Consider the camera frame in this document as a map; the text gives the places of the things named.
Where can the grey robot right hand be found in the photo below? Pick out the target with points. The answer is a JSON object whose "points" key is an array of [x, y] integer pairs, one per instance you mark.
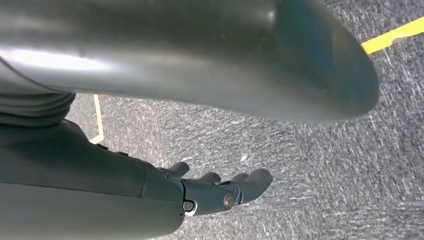
{"points": [[99, 185]]}

